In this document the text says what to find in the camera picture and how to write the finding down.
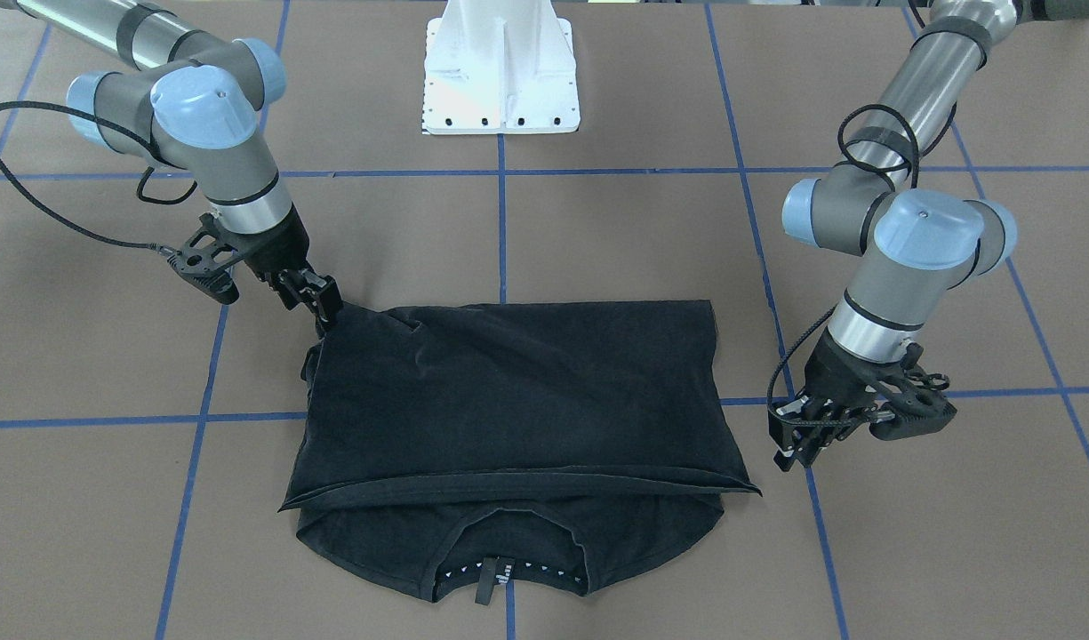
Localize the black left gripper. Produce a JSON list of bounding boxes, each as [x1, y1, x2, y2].
[[769, 333, 957, 471]]

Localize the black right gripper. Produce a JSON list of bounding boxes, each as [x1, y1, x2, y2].
[[169, 212, 344, 337]]

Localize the black printed t-shirt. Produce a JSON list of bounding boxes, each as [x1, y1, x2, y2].
[[283, 300, 757, 601]]

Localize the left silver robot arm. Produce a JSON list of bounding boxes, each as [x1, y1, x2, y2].
[[768, 1, 1027, 471]]

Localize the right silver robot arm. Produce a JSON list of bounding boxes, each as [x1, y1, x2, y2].
[[0, 1, 342, 332]]

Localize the brown paper table cover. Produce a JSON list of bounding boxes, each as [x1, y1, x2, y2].
[[0, 0, 1089, 640]]

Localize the blue tape grid lines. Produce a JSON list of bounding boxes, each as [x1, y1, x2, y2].
[[0, 0, 1089, 640]]

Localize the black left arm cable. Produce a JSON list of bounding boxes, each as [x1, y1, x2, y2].
[[766, 104, 958, 401]]

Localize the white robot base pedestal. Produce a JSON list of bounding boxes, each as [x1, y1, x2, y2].
[[421, 1, 582, 135]]

